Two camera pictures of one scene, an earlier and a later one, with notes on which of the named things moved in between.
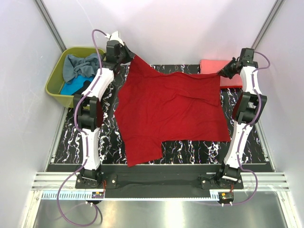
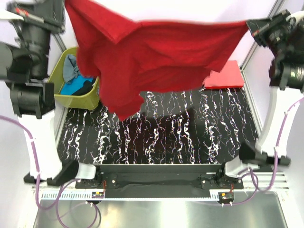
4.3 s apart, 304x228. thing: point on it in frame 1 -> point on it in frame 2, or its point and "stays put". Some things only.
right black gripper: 224,71 -> 260,28
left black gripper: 130,55 -> 49,13
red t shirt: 153,107 -> 126,58
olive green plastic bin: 55,82 stays put
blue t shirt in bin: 69,89 stays put
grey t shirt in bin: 73,65 stays put
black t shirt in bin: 86,84 stays put
